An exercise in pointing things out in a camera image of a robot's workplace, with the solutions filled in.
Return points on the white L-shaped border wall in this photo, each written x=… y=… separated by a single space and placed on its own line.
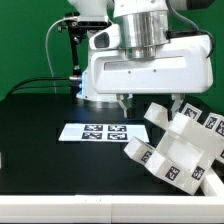
x=105 y=196

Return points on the white base tag plate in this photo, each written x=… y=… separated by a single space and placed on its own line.
x=76 y=132

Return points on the white chair seat part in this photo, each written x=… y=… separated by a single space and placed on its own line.
x=192 y=158

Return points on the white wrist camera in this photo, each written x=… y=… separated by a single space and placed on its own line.
x=109 y=38

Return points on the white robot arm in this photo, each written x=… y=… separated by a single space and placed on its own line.
x=143 y=47

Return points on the white chair backrest part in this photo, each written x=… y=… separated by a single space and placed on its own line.
x=183 y=126

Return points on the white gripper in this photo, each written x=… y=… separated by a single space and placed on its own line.
x=181 y=66

